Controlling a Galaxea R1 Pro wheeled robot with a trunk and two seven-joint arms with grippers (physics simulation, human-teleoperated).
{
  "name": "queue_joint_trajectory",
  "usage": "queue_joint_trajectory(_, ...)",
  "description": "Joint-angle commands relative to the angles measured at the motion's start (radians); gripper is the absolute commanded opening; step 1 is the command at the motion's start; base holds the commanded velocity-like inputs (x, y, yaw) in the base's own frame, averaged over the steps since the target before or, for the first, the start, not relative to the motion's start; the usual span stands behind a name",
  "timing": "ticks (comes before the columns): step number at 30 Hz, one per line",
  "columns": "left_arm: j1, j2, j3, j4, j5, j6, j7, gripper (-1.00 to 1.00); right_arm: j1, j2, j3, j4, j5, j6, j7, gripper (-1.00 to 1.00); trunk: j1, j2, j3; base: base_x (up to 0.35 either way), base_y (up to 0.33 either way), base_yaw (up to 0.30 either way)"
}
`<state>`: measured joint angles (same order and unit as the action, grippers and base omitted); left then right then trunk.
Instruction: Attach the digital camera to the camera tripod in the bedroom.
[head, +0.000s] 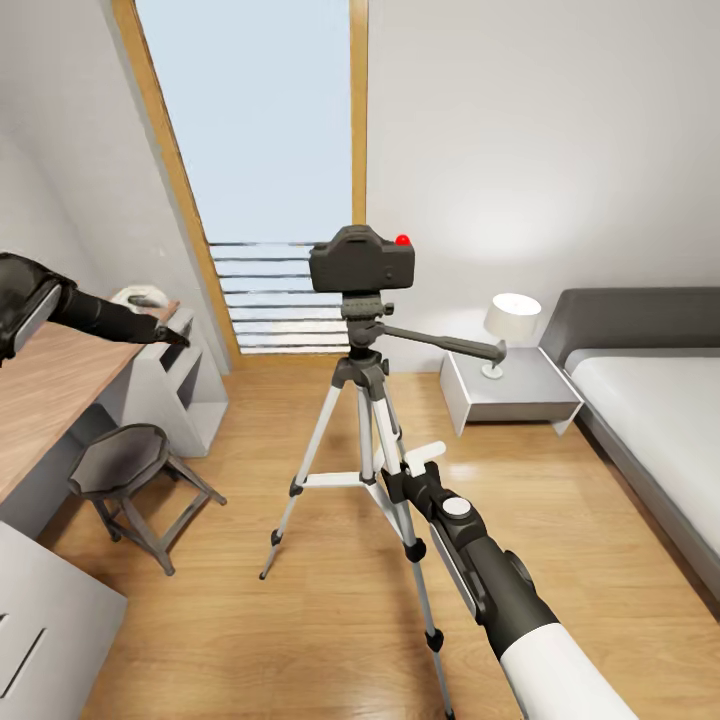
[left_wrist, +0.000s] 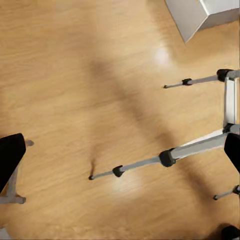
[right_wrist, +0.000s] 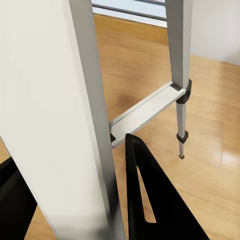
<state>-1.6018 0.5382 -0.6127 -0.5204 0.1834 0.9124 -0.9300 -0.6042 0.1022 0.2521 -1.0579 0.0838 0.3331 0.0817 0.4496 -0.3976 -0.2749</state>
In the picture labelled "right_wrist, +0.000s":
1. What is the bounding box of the camera tripod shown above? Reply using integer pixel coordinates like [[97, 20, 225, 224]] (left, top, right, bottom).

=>
[[0, 0, 194, 240]]

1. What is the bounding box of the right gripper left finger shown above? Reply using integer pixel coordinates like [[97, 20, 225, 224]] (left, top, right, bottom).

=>
[[0, 156, 38, 240]]

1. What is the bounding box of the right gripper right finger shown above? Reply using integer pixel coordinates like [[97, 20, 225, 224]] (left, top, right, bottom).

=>
[[125, 133, 210, 240]]

